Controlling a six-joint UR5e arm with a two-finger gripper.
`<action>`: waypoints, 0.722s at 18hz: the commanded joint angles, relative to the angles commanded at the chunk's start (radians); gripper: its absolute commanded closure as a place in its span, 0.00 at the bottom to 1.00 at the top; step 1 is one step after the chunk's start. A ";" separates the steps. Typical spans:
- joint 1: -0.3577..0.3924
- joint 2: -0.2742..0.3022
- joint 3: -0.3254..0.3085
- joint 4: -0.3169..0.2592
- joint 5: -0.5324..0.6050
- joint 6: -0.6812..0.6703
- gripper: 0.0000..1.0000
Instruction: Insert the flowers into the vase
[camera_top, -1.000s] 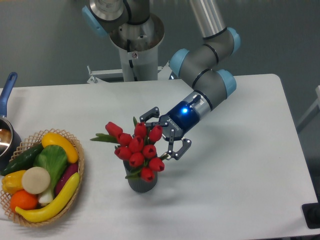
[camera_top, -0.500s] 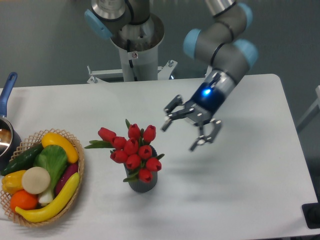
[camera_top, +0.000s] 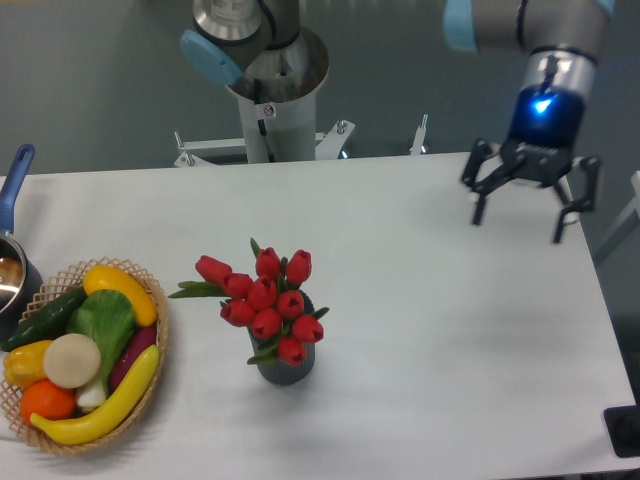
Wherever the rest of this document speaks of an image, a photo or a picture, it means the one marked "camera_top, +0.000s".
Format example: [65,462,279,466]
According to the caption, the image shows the blue handled saucepan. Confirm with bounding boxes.
[1,144,42,341]

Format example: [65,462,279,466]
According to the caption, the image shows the beige round disc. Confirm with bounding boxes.
[43,333,101,389]

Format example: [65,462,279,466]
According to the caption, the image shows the dark grey ribbed vase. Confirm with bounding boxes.
[247,290,324,386]

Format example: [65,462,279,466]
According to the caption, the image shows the orange fruit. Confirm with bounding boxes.
[20,380,76,424]

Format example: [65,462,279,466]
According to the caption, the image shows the woven wicker basket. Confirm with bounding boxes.
[1,257,169,455]

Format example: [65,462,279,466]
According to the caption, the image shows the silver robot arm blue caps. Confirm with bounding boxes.
[443,1,615,243]

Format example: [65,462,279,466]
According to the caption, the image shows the purple sweet potato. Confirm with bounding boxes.
[109,326,157,392]

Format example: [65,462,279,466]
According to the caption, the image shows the yellow bell pepper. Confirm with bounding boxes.
[3,340,53,389]

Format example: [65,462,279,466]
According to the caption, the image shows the red tulip bouquet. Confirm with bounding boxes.
[170,239,329,368]

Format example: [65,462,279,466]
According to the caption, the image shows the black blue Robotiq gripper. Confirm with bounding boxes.
[460,86,601,244]

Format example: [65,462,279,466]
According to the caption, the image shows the green bok choy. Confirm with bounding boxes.
[66,290,135,413]

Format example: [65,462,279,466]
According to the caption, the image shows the yellow squash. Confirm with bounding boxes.
[82,264,157,327]

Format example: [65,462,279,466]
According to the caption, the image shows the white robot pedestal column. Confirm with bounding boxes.
[178,0,330,164]

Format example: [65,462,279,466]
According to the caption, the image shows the yellow banana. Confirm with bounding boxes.
[30,345,160,446]

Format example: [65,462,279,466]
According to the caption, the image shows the white metal mounting frame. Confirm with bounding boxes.
[173,113,429,168]

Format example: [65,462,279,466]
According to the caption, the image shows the black device at table edge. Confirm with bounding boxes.
[603,405,639,458]

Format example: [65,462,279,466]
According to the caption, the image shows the green cucumber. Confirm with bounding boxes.
[1,288,87,352]

